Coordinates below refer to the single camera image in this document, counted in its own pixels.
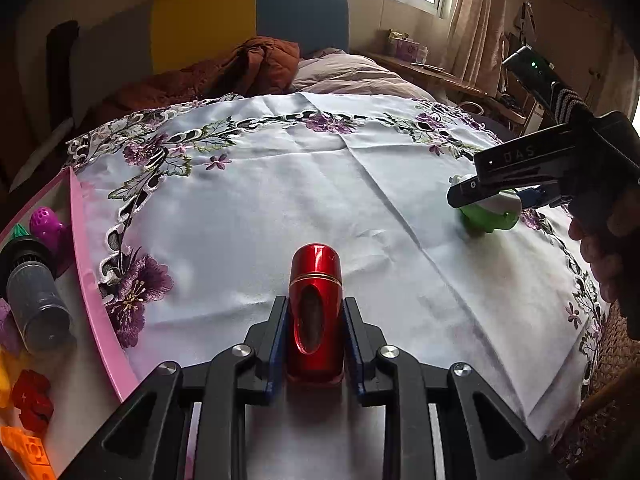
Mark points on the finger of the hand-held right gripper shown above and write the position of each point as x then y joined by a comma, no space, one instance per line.
535,195
475,192

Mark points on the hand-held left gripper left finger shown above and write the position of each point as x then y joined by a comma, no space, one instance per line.
277,345

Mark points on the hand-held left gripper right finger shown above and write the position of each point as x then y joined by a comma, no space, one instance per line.
351,345

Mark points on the white green plug-in device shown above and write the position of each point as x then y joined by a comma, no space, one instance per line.
487,217

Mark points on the red metallic cylinder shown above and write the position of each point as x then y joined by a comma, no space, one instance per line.
315,270

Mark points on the pink rimmed white tray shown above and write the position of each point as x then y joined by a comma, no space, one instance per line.
85,260

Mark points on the grey bottle with black cap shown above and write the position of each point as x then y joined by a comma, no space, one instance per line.
37,305

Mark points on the red block toy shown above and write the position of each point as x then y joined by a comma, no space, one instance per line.
32,400

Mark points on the magenta perforated toy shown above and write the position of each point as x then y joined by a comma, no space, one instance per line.
45,225

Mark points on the light purple toy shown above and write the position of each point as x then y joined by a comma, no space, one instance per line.
7,330

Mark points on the orange block toy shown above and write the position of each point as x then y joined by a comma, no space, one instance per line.
27,455

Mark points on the yellow toy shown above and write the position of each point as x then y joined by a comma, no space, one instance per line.
4,380

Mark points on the green plastic toy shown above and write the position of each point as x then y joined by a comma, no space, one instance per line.
20,232

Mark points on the person's right forearm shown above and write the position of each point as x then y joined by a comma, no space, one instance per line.
634,310

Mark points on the person's right hand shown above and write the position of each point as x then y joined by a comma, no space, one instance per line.
597,255

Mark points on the striped knit cloth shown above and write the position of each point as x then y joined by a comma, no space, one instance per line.
570,102

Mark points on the wooden desk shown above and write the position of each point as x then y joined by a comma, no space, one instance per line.
440,77

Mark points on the beige patterned curtain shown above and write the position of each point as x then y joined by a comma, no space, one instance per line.
475,20

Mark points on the purple box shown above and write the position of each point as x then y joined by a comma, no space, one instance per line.
406,50

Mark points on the white floral embroidered tablecloth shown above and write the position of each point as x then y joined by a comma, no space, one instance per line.
300,185

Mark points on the pale pink pillow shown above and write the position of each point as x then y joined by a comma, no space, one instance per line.
350,72

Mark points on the gold green box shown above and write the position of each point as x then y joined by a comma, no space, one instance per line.
399,34

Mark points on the person's brown knit garment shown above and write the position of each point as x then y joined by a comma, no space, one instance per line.
610,400

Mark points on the rust quilted blanket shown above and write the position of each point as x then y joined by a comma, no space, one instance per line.
210,75

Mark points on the grey yellow blue sofa bed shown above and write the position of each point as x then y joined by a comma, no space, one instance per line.
250,15

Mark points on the white padded armrest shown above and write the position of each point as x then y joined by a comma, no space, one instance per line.
47,150

